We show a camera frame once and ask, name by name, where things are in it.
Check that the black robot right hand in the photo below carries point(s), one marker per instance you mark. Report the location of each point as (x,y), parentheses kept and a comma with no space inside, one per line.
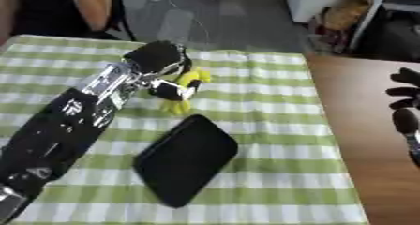
(407,110)

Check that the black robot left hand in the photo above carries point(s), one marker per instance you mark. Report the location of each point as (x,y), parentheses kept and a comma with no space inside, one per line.
(158,58)

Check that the yellow toy banana bunch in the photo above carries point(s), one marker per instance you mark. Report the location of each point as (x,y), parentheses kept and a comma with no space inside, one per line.
(188,78)

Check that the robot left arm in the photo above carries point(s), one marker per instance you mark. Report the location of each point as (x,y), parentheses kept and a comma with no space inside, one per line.
(60,122)

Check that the black rectangular tray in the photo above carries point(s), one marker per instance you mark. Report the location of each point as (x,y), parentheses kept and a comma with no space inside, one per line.
(185,160)

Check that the person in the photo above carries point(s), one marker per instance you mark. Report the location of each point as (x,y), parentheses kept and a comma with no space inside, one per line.
(60,10)

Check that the white shelf unit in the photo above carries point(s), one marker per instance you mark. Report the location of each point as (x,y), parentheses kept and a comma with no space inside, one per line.
(328,3)

